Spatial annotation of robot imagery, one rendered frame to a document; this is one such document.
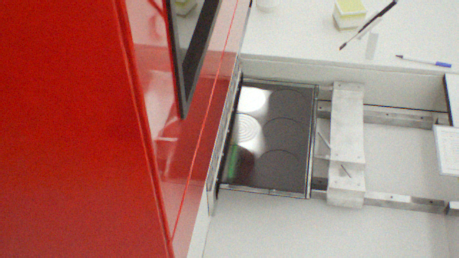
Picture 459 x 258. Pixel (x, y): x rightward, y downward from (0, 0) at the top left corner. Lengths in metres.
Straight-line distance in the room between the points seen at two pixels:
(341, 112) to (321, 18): 0.31
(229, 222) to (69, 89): 0.84
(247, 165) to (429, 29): 0.67
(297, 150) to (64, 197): 0.79
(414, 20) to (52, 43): 1.30
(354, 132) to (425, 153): 0.20
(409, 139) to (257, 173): 0.45
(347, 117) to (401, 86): 0.18
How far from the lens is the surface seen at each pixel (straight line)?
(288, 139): 1.29
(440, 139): 1.28
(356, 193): 1.22
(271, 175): 1.22
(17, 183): 0.59
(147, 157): 0.49
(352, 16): 1.49
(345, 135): 1.35
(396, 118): 1.46
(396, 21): 1.60
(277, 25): 1.53
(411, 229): 1.29
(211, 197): 1.15
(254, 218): 1.25
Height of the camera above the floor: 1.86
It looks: 47 degrees down
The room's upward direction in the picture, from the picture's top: 2 degrees counter-clockwise
